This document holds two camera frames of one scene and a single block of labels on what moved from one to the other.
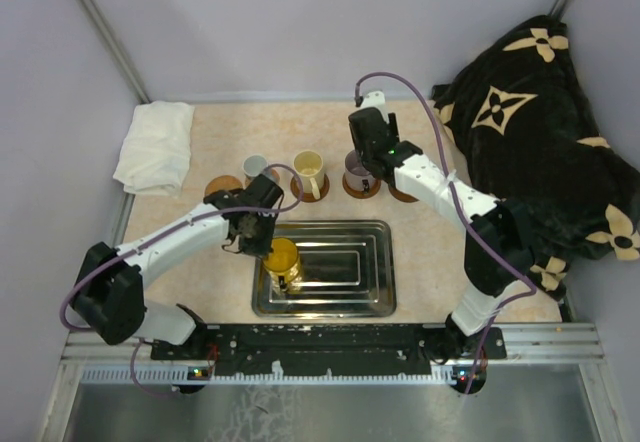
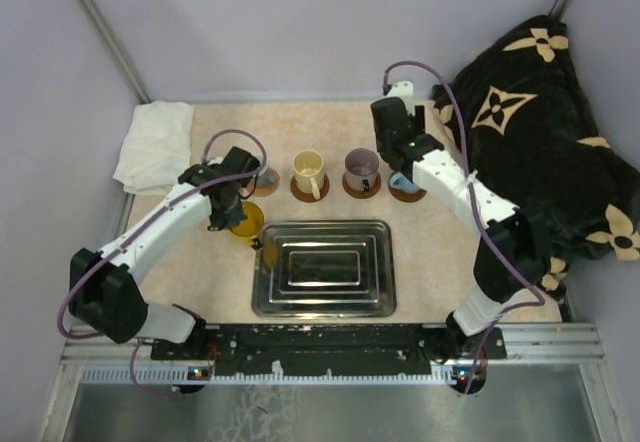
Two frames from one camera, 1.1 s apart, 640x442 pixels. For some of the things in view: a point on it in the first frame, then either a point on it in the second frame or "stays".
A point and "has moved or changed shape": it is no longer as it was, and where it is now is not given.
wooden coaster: [360, 193] stays
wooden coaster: [402, 195] stays
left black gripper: [262, 248] to [219, 222]
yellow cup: [283, 263] has moved or changed shape
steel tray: [348, 269] stays
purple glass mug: [358, 177] stays
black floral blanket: [520, 116] stays
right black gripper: [391, 126] to [417, 119]
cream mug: [309, 165] stays
